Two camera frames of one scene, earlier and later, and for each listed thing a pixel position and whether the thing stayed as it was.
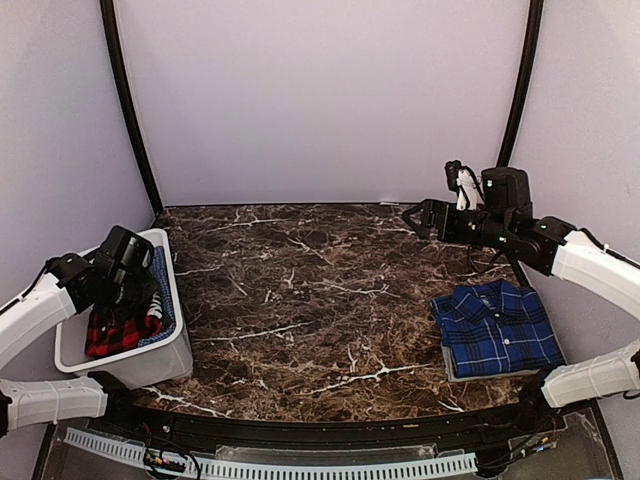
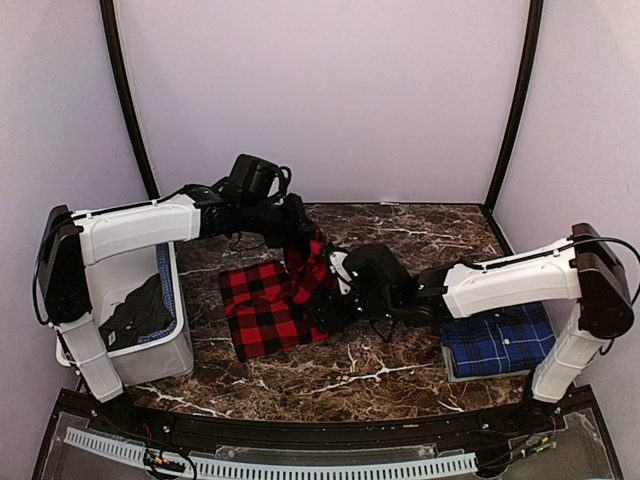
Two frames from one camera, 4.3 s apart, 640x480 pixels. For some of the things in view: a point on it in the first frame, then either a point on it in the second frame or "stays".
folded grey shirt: x=452 y=378 stays
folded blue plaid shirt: x=494 y=328 stays
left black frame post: x=112 y=27 stays
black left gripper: x=148 y=285 → x=296 y=229
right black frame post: x=522 y=95 stays
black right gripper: x=431 y=219 → x=321 y=316
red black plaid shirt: x=103 y=340 → x=264 y=301
